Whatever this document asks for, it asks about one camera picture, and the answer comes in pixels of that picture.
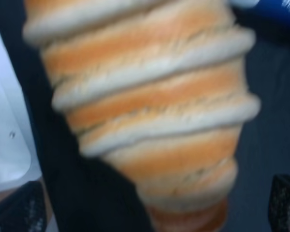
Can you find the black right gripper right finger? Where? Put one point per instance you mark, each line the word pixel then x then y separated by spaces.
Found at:
pixel 279 204

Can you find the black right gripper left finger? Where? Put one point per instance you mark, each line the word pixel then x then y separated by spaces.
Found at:
pixel 24 210

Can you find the ridged bread loaf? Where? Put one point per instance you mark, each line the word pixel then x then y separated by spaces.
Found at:
pixel 157 90

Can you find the white bottle with blue cap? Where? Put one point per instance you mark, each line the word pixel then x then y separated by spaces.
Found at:
pixel 277 11

